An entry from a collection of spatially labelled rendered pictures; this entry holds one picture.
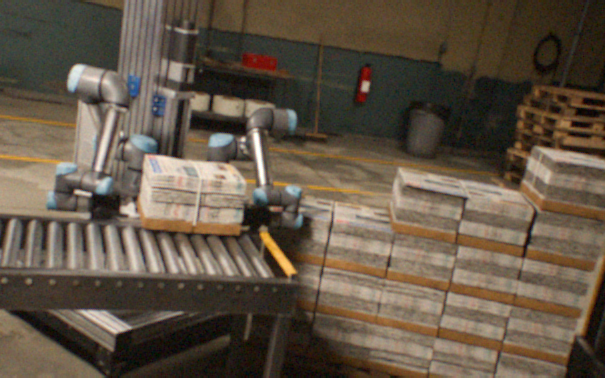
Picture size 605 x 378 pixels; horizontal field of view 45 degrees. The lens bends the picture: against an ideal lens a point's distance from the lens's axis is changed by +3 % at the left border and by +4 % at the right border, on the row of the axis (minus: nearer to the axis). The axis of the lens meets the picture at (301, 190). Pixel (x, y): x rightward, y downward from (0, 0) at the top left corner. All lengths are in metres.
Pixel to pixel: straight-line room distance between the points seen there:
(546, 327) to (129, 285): 1.95
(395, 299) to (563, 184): 0.89
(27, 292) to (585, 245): 2.29
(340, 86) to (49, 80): 3.88
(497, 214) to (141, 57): 1.77
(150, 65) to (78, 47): 6.18
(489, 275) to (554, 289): 0.28
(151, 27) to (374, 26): 7.21
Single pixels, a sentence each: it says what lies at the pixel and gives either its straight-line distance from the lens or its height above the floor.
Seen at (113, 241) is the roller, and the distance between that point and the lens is 2.66.
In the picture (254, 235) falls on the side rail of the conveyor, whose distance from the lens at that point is 2.94.
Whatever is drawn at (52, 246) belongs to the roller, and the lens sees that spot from 2.57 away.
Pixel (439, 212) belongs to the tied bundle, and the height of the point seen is 0.96.
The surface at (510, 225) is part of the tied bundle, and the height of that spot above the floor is 0.97.
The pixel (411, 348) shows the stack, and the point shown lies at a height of 0.30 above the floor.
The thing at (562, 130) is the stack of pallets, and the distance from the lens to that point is 9.41.
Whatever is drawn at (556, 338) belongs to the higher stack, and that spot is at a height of 0.50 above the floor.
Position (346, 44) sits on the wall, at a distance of 10.25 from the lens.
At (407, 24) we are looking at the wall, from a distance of 10.60.
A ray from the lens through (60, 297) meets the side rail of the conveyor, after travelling 2.38.
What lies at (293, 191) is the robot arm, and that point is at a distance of 3.08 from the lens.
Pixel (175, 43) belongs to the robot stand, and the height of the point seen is 1.46.
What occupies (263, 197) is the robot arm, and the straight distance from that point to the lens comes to 3.03.
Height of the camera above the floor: 1.72
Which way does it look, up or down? 14 degrees down
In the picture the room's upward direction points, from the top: 11 degrees clockwise
